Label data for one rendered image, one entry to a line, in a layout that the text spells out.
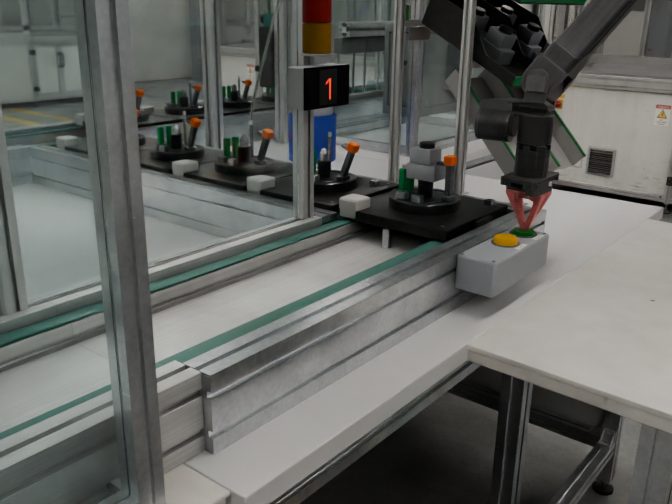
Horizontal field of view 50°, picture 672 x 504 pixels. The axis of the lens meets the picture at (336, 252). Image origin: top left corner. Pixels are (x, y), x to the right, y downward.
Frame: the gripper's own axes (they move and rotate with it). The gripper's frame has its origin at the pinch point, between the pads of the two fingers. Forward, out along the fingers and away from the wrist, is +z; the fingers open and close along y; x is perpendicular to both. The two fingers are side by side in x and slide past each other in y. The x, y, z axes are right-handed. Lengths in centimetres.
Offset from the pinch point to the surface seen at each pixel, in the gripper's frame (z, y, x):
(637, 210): 12, -68, 0
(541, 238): 1.7, 0.2, 3.4
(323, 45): -29.7, 18.9, -31.1
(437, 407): 98, -80, -60
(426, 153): -10.1, 1.2, -20.4
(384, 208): 0.7, 5.9, -26.2
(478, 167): 19, -114, -69
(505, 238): 0.3, 8.4, 0.4
